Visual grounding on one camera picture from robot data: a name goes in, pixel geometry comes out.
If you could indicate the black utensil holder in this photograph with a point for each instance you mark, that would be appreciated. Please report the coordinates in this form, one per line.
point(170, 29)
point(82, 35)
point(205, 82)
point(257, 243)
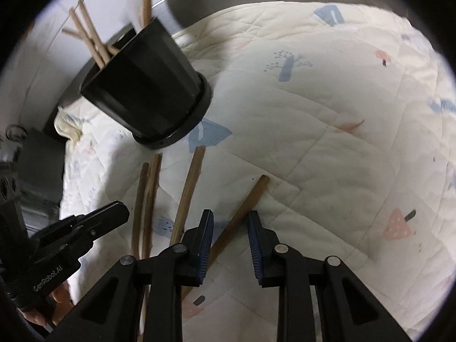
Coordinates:
point(149, 85)

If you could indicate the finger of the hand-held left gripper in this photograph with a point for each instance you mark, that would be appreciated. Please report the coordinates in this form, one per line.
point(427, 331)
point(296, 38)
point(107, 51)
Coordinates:
point(107, 217)

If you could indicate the cream quilted mat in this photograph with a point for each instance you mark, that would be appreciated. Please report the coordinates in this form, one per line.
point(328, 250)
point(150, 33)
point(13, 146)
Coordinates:
point(320, 149)

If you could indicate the person's left hand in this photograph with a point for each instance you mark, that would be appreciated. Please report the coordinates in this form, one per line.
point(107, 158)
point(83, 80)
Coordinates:
point(60, 295)

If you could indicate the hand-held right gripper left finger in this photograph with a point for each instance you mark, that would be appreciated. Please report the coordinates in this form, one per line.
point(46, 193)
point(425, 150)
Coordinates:
point(205, 242)

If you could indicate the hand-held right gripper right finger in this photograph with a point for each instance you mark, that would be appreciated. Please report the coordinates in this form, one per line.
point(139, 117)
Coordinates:
point(254, 245)

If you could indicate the dark grey box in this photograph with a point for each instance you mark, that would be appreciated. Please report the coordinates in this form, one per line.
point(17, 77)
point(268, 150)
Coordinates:
point(42, 160)

